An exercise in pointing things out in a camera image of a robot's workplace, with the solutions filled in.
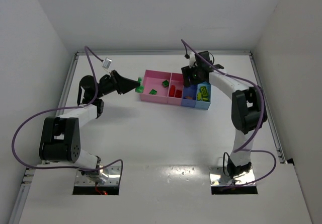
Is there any yellow-green long lego brick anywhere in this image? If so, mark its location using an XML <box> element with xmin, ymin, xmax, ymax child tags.
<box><xmin>199</xmin><ymin>86</ymin><xmax>209</xmax><ymax>98</ymax></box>

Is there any red lego brick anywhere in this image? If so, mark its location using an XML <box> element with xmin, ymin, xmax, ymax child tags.
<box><xmin>169</xmin><ymin>85</ymin><xmax>176</xmax><ymax>97</ymax></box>
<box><xmin>175</xmin><ymin>90</ymin><xmax>183</xmax><ymax>98</ymax></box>

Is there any green lego brick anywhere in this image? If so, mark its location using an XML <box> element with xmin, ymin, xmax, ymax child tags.
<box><xmin>149</xmin><ymin>89</ymin><xmax>157</xmax><ymax>95</ymax></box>
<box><xmin>135</xmin><ymin>77</ymin><xmax>144</xmax><ymax>94</ymax></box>

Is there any small green square lego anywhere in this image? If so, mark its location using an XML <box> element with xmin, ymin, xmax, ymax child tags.
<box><xmin>162</xmin><ymin>80</ymin><xmax>169</xmax><ymax>87</ymax></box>

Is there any yellow-green lego plate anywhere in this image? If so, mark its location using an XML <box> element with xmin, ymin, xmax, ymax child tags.
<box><xmin>197</xmin><ymin>93</ymin><xmax>203</xmax><ymax>101</ymax></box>

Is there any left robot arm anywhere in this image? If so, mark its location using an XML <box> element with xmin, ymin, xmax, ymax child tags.
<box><xmin>39</xmin><ymin>70</ymin><xmax>140</xmax><ymax>178</ymax></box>

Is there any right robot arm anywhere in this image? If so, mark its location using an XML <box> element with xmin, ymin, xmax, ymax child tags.
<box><xmin>182</xmin><ymin>51</ymin><xmax>267</xmax><ymax>178</ymax></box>

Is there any dark blue container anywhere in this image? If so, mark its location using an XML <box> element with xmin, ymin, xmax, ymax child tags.
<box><xmin>181</xmin><ymin>85</ymin><xmax>197</xmax><ymax>108</ymax></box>

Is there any light blue container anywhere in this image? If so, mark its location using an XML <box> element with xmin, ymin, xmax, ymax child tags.
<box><xmin>195</xmin><ymin>82</ymin><xmax>211</xmax><ymax>110</ymax></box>

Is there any pink small container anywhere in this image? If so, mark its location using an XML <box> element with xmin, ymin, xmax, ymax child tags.
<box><xmin>168</xmin><ymin>73</ymin><xmax>184</xmax><ymax>106</ymax></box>

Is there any pink large container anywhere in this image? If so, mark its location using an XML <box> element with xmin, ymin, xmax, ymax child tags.
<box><xmin>139</xmin><ymin>69</ymin><xmax>171</xmax><ymax>104</ymax></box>

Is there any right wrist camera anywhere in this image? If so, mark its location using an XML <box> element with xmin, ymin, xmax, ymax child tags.
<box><xmin>184</xmin><ymin>52</ymin><xmax>198</xmax><ymax>68</ymax></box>

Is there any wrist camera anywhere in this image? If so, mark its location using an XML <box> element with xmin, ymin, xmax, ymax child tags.
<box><xmin>184</xmin><ymin>52</ymin><xmax>198</xmax><ymax>68</ymax></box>
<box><xmin>102</xmin><ymin>57</ymin><xmax>112</xmax><ymax>71</ymax></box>

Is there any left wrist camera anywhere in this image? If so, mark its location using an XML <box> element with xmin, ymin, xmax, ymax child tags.
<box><xmin>102</xmin><ymin>57</ymin><xmax>112</xmax><ymax>71</ymax></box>

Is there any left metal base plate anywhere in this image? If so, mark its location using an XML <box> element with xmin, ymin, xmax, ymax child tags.
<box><xmin>74</xmin><ymin>166</ymin><xmax>122</xmax><ymax>187</ymax></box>

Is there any metal base plate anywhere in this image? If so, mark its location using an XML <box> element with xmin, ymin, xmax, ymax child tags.
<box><xmin>209</xmin><ymin>166</ymin><xmax>256</xmax><ymax>187</ymax></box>
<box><xmin>74</xmin><ymin>166</ymin><xmax>122</xmax><ymax>187</ymax></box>

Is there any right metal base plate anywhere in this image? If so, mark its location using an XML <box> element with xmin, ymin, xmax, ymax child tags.
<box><xmin>209</xmin><ymin>166</ymin><xmax>256</xmax><ymax>187</ymax></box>

